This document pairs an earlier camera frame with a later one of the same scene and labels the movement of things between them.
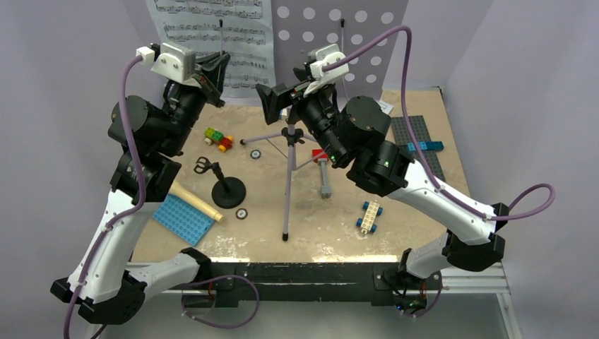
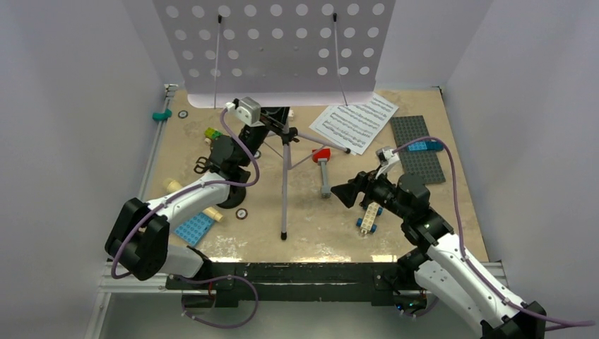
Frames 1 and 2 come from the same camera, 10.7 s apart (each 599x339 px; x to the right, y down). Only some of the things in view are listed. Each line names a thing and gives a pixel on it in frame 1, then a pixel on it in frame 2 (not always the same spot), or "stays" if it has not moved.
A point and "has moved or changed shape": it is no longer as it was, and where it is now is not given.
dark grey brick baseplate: [402, 135] stays
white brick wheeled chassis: [367, 222] stays
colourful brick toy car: [217, 138] stays
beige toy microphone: [194, 201] stays
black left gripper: [214, 66] → [280, 113]
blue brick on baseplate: [426, 145] stays
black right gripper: [273, 100] → [366, 181]
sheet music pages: [241, 28] has moved or changed shape
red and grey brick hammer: [320, 156] stays
